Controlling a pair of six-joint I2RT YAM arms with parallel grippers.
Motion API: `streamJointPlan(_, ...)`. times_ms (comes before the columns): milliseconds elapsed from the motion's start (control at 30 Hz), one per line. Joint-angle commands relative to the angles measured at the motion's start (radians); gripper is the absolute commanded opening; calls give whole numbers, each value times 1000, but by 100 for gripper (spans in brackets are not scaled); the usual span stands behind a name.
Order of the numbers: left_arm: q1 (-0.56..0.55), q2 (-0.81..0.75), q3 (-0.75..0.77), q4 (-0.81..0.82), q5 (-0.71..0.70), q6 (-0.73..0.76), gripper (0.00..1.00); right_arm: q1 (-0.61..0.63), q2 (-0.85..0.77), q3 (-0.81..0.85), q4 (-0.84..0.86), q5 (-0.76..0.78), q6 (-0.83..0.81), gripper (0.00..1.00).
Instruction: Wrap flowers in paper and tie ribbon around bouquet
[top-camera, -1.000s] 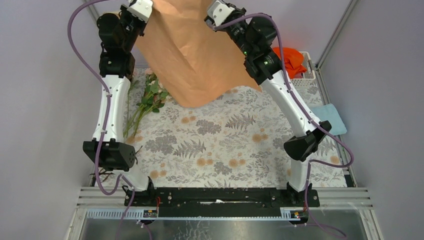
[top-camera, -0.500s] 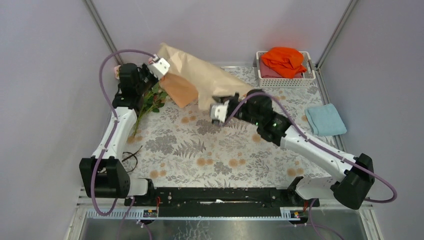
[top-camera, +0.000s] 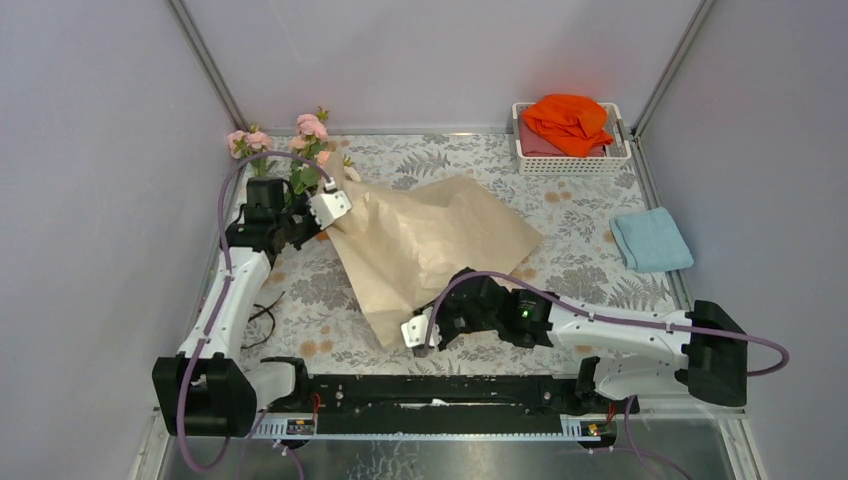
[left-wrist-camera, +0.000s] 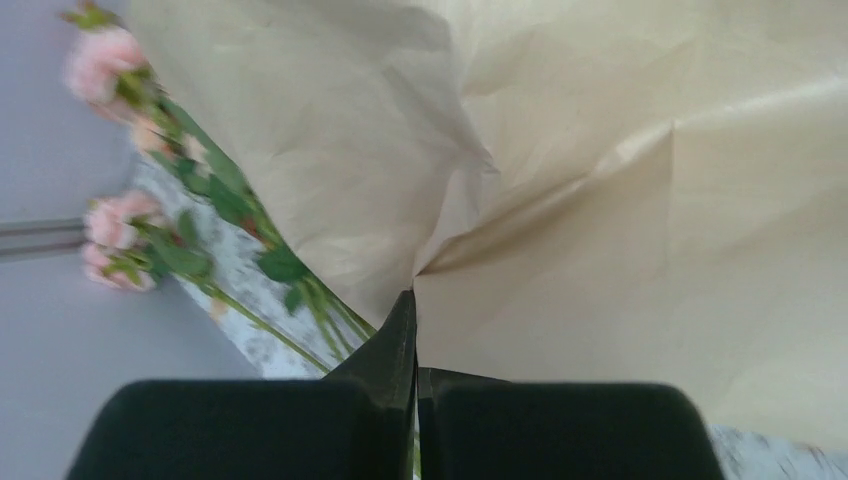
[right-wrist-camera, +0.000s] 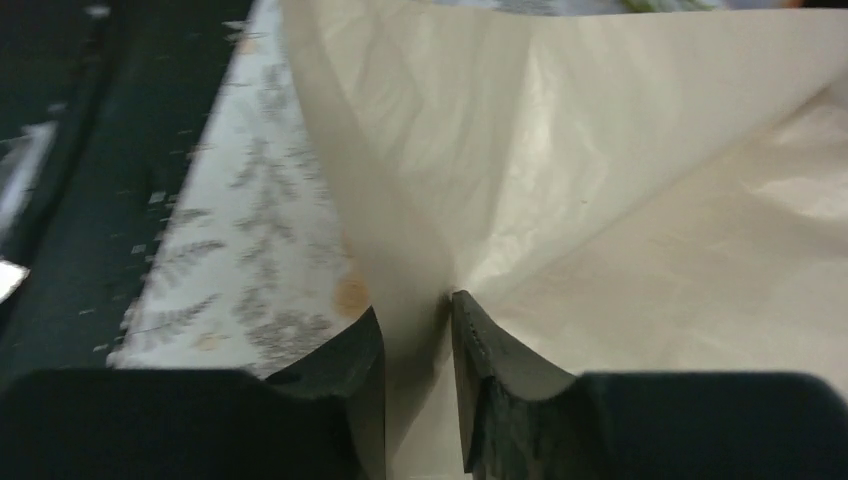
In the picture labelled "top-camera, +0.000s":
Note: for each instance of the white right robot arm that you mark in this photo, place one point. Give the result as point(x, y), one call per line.
point(701, 352)

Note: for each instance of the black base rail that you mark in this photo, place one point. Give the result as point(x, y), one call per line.
point(453, 406)

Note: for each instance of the pink fake flower bunch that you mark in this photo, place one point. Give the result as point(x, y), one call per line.
point(311, 141)

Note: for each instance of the floral patterned table mat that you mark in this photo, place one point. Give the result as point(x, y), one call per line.
point(307, 309)

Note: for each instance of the white perforated plastic basket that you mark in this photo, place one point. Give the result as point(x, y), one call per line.
point(614, 157)

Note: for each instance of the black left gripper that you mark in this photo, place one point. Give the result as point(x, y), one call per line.
point(302, 204)

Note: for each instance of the brown kraft wrapping paper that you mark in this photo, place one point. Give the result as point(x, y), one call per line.
point(400, 248)

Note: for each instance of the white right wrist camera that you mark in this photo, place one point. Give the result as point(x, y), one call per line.
point(414, 332)

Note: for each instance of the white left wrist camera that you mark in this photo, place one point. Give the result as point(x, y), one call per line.
point(328, 207)

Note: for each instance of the orange folded cloth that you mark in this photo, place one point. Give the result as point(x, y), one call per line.
point(567, 109)

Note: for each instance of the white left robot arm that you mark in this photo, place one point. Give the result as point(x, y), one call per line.
point(203, 390)

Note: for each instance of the pink fake flower stem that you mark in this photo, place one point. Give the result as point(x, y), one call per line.
point(245, 143)

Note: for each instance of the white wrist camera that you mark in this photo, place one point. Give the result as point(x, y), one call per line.
point(414, 332)
point(328, 207)

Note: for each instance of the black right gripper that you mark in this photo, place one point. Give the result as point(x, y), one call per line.
point(446, 338)

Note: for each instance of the light blue towel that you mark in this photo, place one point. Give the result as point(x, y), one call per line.
point(650, 242)

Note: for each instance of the pink folded cloth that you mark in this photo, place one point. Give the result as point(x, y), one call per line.
point(541, 139)

